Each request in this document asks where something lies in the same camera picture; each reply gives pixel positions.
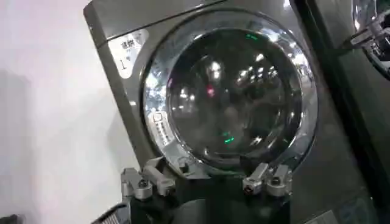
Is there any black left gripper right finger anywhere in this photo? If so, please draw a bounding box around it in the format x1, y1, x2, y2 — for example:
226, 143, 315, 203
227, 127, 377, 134
242, 162, 293, 198

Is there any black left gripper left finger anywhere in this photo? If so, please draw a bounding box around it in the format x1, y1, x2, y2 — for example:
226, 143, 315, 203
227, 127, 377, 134
121, 156, 177, 201

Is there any dark slatted laundry basket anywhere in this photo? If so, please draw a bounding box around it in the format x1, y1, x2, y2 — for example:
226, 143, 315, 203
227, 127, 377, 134
90, 201, 132, 224

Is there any grey dryer with white label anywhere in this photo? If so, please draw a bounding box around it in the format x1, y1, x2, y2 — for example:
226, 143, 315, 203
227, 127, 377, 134
83, 0, 380, 224

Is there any pale sticker on dryer base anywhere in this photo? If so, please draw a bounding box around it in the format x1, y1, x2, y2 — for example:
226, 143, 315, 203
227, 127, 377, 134
304, 209, 339, 224

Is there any round glass dryer door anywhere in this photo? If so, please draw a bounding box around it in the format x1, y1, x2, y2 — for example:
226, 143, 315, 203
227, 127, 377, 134
343, 0, 390, 82
141, 8, 319, 180

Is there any white printed label sticker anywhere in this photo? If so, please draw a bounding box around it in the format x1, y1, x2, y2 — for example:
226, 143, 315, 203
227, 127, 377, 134
107, 28, 151, 80

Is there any dark object at floor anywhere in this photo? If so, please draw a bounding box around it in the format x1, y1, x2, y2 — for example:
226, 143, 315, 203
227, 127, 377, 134
0, 214, 27, 224

